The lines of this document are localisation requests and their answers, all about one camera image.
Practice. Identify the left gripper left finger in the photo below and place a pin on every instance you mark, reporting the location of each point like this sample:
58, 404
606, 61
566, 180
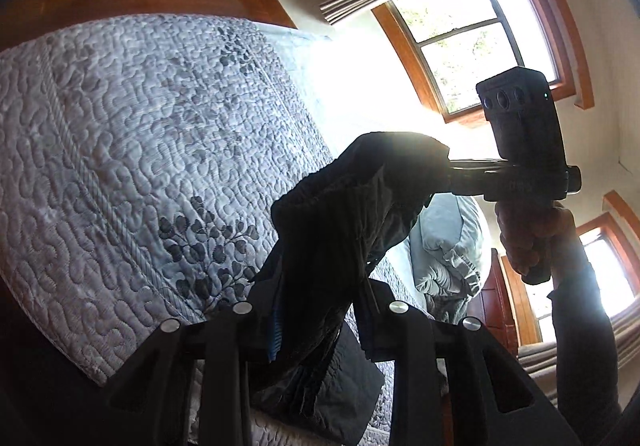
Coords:
180, 368

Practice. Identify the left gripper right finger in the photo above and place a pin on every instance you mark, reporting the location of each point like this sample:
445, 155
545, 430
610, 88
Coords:
453, 384

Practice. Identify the black pants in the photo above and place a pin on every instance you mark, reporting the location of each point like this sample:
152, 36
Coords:
306, 368

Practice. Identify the black sleeved right forearm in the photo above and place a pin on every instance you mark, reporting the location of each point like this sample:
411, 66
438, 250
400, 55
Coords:
586, 355

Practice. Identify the person's right hand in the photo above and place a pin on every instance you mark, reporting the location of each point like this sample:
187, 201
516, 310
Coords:
528, 234

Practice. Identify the dark wooden headboard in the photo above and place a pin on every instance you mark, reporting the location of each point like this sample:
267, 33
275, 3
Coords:
493, 307

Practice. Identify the grey folded duvet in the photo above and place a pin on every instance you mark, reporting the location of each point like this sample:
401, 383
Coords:
450, 246

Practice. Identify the wooden framed window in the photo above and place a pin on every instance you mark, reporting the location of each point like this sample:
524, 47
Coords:
447, 46

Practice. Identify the grey quilted bedspread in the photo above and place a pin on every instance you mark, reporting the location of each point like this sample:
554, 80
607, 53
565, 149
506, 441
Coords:
140, 158

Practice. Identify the light blue bed sheet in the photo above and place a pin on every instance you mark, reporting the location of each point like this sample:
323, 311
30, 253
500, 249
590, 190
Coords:
302, 54

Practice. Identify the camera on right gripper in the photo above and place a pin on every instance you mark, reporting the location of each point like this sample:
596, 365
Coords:
518, 105

